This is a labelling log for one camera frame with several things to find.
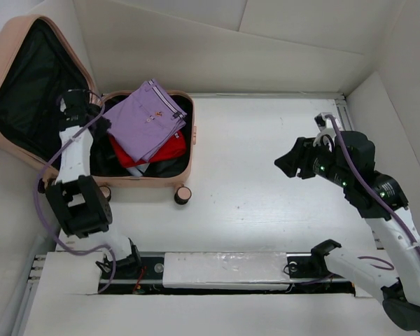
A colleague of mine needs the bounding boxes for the purple shorts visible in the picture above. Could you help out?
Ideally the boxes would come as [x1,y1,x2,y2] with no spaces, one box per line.
[103,78,188,160]

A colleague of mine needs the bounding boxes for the white plastic packet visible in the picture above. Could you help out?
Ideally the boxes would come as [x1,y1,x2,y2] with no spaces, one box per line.
[127,163,150,177]

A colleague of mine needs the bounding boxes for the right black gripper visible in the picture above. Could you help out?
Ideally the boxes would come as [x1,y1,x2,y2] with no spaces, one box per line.
[274,134,352,188]

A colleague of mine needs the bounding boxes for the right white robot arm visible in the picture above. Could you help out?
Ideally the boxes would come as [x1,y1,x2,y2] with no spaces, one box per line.
[274,131,420,331]

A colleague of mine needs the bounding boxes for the pink hard-shell suitcase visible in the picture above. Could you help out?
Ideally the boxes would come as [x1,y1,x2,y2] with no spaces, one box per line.
[0,15,196,204]

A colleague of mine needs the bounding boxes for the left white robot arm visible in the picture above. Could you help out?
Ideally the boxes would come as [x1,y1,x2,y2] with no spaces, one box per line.
[45,89,143,278]

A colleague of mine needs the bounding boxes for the white padded base rail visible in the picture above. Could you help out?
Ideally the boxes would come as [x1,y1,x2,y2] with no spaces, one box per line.
[162,252,291,290]

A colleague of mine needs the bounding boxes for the red shorts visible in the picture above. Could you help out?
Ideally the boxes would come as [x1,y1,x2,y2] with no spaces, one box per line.
[108,131,187,168]

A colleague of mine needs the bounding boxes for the aluminium frame rail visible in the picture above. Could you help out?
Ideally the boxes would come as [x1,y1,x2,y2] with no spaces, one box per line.
[335,93,356,131]

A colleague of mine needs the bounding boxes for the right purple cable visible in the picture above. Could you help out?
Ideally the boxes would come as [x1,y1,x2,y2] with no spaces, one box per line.
[300,113,420,286]

